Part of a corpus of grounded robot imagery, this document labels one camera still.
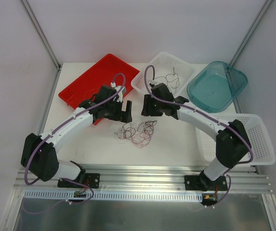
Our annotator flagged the bundle of thin wires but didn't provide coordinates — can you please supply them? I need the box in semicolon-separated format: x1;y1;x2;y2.
113;119;158;149

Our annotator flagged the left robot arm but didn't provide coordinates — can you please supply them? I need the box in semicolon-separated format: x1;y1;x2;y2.
21;82;132;187

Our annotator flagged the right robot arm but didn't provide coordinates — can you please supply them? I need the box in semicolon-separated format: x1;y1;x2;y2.
141;83;252;191

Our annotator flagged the white perforated basket, centre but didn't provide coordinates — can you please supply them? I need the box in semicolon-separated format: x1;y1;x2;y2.
131;52;196;96

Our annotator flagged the white perforated basket, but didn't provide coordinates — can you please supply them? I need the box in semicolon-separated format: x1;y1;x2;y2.
196;113;276;166
131;52;196;96

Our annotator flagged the red plastic tray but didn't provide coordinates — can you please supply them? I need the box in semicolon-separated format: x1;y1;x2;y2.
59;53;139;109

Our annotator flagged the teal translucent plastic bin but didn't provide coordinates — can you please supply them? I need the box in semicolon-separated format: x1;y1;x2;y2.
187;61;248;113

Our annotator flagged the white perforated basket, right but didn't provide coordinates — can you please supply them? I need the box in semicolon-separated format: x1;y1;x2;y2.
196;113;276;166

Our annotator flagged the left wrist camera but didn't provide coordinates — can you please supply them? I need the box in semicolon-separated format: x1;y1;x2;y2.
111;82;126;103

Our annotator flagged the aluminium mounting rail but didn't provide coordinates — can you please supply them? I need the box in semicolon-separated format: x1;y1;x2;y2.
14;165;273;193

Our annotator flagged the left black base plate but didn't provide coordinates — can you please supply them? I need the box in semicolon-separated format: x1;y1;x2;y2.
57;173;100;189

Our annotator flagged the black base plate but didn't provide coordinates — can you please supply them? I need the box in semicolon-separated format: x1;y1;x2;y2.
184;175;228;192
57;173;100;189

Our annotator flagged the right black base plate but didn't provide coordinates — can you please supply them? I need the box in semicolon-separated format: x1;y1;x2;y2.
184;175;228;192

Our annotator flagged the right aluminium frame post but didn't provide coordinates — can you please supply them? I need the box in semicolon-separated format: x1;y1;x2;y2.
229;0;275;66

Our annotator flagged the aluminium frame post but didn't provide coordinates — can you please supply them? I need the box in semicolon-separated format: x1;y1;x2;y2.
229;0;275;66
19;0;61;70

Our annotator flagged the white slotted cable duct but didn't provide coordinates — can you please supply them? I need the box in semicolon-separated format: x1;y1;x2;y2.
24;189;202;203

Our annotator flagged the left aluminium frame post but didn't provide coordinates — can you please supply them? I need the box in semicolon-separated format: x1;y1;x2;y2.
19;0;61;70

